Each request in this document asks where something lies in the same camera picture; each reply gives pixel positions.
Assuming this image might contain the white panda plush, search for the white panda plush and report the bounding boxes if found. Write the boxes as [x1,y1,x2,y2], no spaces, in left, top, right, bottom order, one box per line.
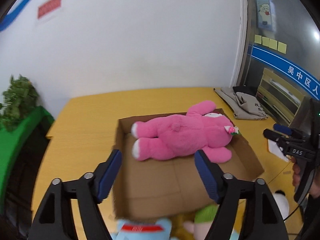
[272,190,290,220]

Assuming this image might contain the pink green plush toy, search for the pink green plush toy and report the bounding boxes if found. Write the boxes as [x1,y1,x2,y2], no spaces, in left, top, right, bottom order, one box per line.
[183,204,219,240]

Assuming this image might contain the pink plush bear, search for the pink plush bear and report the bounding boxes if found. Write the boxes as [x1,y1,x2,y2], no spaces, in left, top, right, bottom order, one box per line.
[131,100,239,163]

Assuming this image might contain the blue plush toy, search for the blue plush toy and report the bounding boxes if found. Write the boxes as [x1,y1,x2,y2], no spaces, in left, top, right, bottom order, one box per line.
[110,218,177,240]

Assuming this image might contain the person's right hand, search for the person's right hand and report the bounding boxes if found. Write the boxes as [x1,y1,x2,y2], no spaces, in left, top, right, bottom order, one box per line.
[290,155,320,199]

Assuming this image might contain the white paper sheet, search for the white paper sheet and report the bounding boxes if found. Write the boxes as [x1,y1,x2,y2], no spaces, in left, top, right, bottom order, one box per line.
[267,139,290,162]

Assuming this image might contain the yellow wooden shelf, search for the yellow wooden shelf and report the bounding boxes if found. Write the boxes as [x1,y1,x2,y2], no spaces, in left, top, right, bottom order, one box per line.
[256,68,307,126]

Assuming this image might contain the grey cloth bag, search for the grey cloth bag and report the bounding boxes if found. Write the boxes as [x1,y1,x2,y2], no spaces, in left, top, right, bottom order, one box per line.
[214,87,268,120]

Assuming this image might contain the yellow sticky notes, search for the yellow sticky notes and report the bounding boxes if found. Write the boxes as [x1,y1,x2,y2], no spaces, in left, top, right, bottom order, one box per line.
[254,35,287,54]

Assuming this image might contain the brown plush toy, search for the brown plush toy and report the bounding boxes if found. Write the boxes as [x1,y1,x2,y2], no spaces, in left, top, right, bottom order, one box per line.
[169,212,195,240]

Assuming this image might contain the green table cloth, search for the green table cloth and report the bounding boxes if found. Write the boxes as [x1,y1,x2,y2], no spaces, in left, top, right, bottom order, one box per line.
[1,106,54,213]

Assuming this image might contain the cartoon sheep poster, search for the cartoon sheep poster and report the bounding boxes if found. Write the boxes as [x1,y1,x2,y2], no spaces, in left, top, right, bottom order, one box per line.
[255,0,276,32]

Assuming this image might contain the green potted plant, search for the green potted plant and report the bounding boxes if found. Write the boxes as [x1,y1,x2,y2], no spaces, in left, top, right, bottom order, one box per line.
[1,75,39,132]

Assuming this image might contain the black cable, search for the black cable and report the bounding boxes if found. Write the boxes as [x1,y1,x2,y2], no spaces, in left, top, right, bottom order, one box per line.
[282,169,318,222]

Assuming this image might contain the red wall notice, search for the red wall notice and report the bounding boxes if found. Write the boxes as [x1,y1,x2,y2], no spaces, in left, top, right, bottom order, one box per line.
[37,0,62,20]

